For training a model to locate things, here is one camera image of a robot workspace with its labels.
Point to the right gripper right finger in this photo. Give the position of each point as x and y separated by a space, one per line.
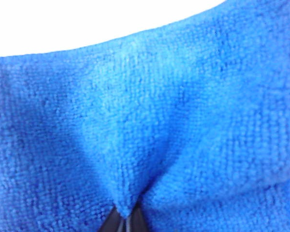
137 222

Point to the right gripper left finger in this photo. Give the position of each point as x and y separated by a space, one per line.
112 223

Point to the blue microfibre rag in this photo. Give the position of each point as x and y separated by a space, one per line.
145 120

